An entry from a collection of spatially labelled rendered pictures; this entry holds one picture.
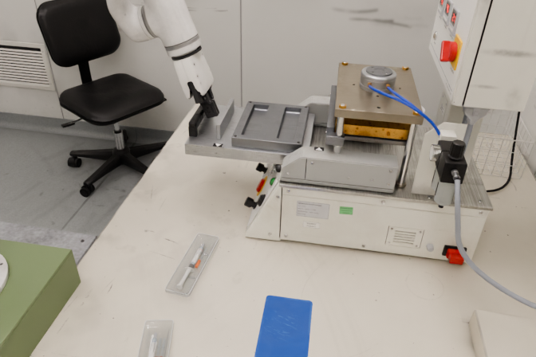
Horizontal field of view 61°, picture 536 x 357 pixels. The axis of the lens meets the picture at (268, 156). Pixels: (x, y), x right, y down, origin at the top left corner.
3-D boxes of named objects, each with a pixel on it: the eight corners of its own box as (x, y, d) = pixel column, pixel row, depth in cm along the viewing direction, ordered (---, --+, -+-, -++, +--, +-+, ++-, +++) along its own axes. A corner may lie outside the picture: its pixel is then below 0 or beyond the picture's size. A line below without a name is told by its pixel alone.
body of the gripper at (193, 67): (177, 45, 113) (195, 86, 118) (163, 60, 104) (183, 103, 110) (204, 37, 111) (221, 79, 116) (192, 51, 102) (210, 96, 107)
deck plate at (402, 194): (461, 131, 126) (462, 129, 126) (492, 211, 97) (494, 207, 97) (295, 116, 132) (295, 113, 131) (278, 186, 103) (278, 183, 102)
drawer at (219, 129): (313, 126, 125) (316, 100, 121) (306, 170, 107) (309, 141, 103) (209, 115, 129) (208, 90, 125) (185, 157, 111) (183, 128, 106)
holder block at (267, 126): (308, 114, 123) (309, 106, 121) (301, 153, 106) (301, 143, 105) (248, 108, 125) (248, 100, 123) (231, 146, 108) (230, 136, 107)
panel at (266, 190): (266, 166, 140) (294, 119, 130) (246, 231, 115) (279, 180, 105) (260, 163, 140) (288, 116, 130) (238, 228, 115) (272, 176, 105)
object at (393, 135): (403, 106, 117) (410, 71, 112) (412, 150, 99) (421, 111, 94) (336, 100, 119) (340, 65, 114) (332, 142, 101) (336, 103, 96)
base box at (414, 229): (445, 183, 135) (459, 132, 126) (472, 278, 104) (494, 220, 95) (266, 164, 142) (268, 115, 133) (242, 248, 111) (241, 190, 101)
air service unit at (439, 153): (443, 179, 98) (460, 118, 90) (455, 223, 86) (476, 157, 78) (418, 176, 99) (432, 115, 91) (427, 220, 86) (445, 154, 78)
